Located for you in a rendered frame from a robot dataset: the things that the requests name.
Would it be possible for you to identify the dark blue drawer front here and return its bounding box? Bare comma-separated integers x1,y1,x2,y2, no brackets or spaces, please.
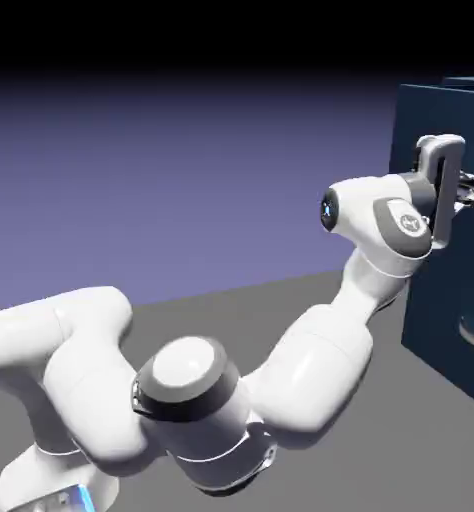
400,255,474,416
387,82,474,277

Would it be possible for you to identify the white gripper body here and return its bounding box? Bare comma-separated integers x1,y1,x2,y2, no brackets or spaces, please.
416,134,467,250

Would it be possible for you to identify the dark blue cabinet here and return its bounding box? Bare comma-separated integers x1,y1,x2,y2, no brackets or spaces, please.
387,75,474,416

